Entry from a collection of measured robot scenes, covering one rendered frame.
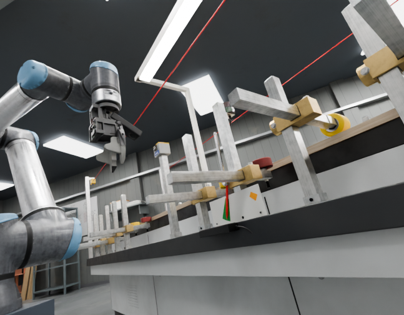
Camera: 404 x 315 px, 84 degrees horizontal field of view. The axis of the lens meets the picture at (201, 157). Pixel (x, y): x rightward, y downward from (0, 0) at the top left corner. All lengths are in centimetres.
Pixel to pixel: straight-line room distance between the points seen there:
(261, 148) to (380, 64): 518
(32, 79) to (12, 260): 54
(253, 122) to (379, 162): 525
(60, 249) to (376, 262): 91
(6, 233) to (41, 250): 11
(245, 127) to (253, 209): 525
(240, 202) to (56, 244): 64
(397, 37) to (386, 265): 45
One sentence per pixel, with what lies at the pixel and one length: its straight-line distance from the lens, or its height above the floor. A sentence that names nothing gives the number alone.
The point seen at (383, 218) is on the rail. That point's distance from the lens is 59.
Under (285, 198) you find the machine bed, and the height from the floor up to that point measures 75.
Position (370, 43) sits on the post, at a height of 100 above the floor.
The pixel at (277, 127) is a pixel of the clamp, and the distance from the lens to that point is 71.
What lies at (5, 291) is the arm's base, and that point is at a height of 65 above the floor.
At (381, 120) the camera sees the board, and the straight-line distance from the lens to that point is 83.
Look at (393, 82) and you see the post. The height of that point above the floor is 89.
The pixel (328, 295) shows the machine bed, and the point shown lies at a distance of 98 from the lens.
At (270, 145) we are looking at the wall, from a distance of 574.
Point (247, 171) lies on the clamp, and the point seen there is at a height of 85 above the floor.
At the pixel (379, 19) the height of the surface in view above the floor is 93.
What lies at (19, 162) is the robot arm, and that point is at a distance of 124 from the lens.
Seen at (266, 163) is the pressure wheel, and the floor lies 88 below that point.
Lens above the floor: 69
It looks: 18 degrees up
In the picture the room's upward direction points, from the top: 13 degrees counter-clockwise
